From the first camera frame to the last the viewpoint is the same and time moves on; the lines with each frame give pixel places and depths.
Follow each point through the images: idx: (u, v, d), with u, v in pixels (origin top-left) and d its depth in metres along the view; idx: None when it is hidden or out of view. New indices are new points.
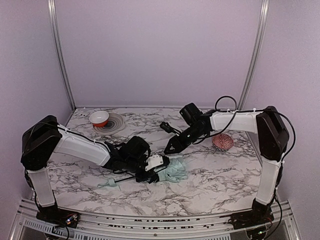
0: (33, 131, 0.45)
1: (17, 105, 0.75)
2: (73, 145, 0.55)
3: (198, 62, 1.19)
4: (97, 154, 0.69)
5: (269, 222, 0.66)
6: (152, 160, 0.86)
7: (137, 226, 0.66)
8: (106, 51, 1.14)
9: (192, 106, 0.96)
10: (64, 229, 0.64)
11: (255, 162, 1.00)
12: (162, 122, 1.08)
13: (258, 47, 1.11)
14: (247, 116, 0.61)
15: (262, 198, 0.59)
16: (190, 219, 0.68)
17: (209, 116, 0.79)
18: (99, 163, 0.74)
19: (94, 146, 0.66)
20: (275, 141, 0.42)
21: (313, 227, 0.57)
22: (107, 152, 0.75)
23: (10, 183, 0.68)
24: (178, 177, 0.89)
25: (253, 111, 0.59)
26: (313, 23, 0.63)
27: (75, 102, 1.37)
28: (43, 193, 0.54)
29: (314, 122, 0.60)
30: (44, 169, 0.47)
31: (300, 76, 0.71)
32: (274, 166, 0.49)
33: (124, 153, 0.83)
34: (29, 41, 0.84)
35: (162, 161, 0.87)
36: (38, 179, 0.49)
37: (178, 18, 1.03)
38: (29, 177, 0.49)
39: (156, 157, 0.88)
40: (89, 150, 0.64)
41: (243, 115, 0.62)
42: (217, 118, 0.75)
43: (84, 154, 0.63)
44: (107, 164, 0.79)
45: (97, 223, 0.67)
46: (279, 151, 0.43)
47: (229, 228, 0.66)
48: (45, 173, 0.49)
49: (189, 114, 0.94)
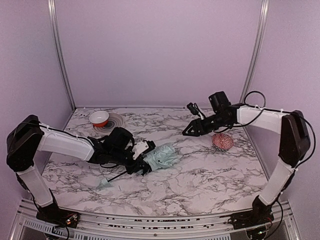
0: (16, 131, 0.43)
1: (17, 105, 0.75)
2: (57, 143, 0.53)
3: (199, 62, 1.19)
4: (85, 150, 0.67)
5: (269, 222, 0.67)
6: (138, 147, 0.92)
7: (137, 226, 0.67)
8: (106, 51, 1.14)
9: (220, 94, 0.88)
10: (64, 229, 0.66)
11: (255, 162, 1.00)
12: (189, 103, 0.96)
13: (258, 47, 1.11)
14: (272, 115, 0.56)
15: (266, 197, 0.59)
16: (191, 219, 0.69)
17: (236, 108, 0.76)
18: (84, 158, 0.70)
19: (82, 143, 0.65)
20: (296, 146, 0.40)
21: (314, 228, 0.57)
22: (91, 146, 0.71)
23: (9, 184, 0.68)
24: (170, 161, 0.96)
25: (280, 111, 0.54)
26: (313, 23, 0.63)
27: (75, 102, 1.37)
28: (40, 193, 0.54)
29: (313, 122, 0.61)
30: (33, 167, 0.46)
31: (300, 76, 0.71)
32: (287, 171, 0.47)
33: (109, 145, 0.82)
34: (29, 42, 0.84)
35: (147, 144, 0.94)
36: (30, 180, 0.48)
37: (178, 18, 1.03)
38: (21, 180, 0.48)
39: (140, 144, 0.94)
40: (76, 147, 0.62)
41: (269, 113, 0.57)
42: (244, 112, 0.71)
43: (66, 149, 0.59)
44: (92, 157, 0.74)
45: (97, 223, 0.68)
46: (298, 157, 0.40)
47: (229, 228, 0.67)
48: (36, 173, 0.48)
49: (217, 102, 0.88)
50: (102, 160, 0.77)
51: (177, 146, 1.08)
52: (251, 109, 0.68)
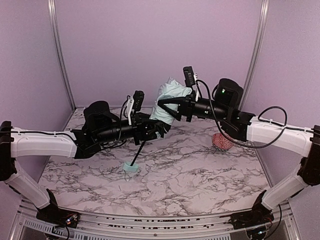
0: None
1: (17, 105, 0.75)
2: (29, 145, 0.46)
3: (199, 62, 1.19)
4: (67, 148, 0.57)
5: (269, 222, 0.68)
6: (128, 107, 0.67)
7: (137, 226, 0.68)
8: (106, 51, 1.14)
9: (233, 87, 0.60)
10: (64, 229, 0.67)
11: (255, 162, 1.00)
12: (188, 71, 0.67)
13: (258, 47, 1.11)
14: (297, 136, 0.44)
15: (267, 199, 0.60)
16: (191, 219, 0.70)
17: (247, 124, 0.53)
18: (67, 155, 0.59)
19: (61, 140, 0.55)
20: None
21: (313, 227, 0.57)
22: (71, 142, 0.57)
23: (6, 188, 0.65)
24: (177, 93, 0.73)
25: (303, 130, 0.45)
26: (313, 23, 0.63)
27: (74, 102, 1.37)
28: (34, 194, 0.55)
29: (313, 121, 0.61)
30: (17, 174, 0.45)
31: (300, 76, 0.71)
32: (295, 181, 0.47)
33: (90, 132, 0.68)
34: (29, 42, 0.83)
35: (132, 98, 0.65)
36: (20, 185, 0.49)
37: (178, 19, 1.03)
38: (12, 186, 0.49)
39: (128, 106, 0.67)
40: (54, 146, 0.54)
41: (291, 133, 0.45)
42: (259, 129, 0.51)
43: (45, 150, 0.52)
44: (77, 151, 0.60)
45: (97, 223, 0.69)
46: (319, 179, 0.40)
47: (229, 228, 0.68)
48: (23, 178, 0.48)
49: (229, 96, 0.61)
50: (94, 151, 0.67)
51: (177, 146, 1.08)
52: (263, 123, 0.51)
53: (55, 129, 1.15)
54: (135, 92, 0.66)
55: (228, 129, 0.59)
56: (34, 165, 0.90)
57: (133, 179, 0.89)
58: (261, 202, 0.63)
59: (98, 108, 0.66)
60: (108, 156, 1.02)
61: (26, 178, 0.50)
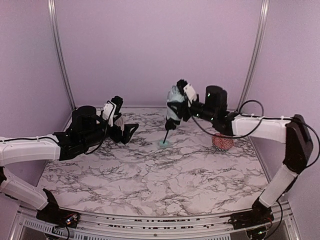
0: None
1: (17, 105, 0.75)
2: (14, 152, 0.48)
3: (199, 62, 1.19)
4: (51, 151, 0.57)
5: (269, 222, 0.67)
6: (108, 111, 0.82)
7: (137, 226, 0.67)
8: (106, 51, 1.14)
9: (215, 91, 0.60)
10: (64, 229, 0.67)
11: (255, 162, 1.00)
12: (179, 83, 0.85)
13: (258, 47, 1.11)
14: (274, 125, 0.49)
15: (265, 199, 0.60)
16: (190, 219, 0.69)
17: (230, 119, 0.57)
18: (53, 157, 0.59)
19: (45, 144, 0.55)
20: (305, 155, 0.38)
21: (314, 227, 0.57)
22: (55, 143, 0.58)
23: None
24: (176, 99, 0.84)
25: (281, 118, 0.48)
26: (313, 23, 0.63)
27: (75, 103, 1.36)
28: (30, 198, 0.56)
29: (313, 121, 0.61)
30: (8, 180, 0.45)
31: (300, 77, 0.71)
32: (289, 175, 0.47)
33: (75, 133, 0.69)
34: (28, 42, 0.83)
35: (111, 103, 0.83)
36: (13, 191, 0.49)
37: (178, 18, 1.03)
38: (7, 194, 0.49)
39: (107, 110, 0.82)
40: (39, 150, 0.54)
41: (268, 123, 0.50)
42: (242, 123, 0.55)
43: (30, 156, 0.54)
44: (63, 151, 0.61)
45: (97, 223, 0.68)
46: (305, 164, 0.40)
47: (229, 228, 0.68)
48: (15, 184, 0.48)
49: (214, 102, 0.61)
50: (77, 151, 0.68)
51: (177, 147, 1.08)
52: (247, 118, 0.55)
53: (55, 129, 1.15)
54: (114, 98, 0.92)
55: (216, 127, 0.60)
56: (34, 165, 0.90)
57: (133, 179, 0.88)
58: (259, 199, 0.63)
59: (88, 111, 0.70)
60: (108, 156, 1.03)
61: (19, 184, 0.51)
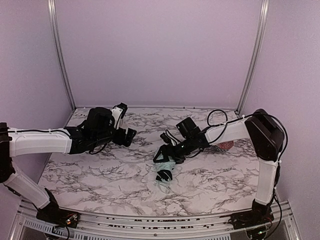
0: None
1: (17, 105, 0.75)
2: (28, 143, 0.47)
3: (199, 63, 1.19)
4: (62, 144, 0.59)
5: (269, 222, 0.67)
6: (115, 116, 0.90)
7: (137, 226, 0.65)
8: (106, 51, 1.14)
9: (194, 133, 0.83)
10: (64, 229, 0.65)
11: (255, 162, 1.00)
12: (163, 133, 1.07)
13: (258, 47, 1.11)
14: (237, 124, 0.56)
15: (261, 198, 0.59)
16: (190, 219, 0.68)
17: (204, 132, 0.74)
18: (63, 150, 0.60)
19: (56, 137, 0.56)
20: (269, 141, 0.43)
21: (313, 228, 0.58)
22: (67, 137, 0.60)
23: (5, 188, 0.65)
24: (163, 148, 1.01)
25: (242, 117, 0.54)
26: (313, 23, 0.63)
27: (75, 102, 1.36)
28: (33, 194, 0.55)
29: (313, 121, 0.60)
30: (16, 174, 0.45)
31: (300, 77, 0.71)
32: (271, 166, 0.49)
33: (89, 129, 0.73)
34: (28, 41, 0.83)
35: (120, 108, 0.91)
36: (19, 185, 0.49)
37: (178, 18, 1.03)
38: (11, 187, 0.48)
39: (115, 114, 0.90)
40: (51, 142, 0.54)
41: (231, 125, 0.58)
42: (213, 132, 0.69)
43: (43, 147, 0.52)
44: (73, 146, 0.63)
45: (97, 223, 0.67)
46: (275, 150, 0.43)
47: (229, 229, 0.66)
48: (20, 177, 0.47)
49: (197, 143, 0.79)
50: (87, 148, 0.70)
51: None
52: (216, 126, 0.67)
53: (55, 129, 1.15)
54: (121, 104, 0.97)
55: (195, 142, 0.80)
56: (34, 165, 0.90)
57: (133, 179, 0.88)
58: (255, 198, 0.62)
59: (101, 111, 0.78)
60: (108, 156, 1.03)
61: (24, 178, 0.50)
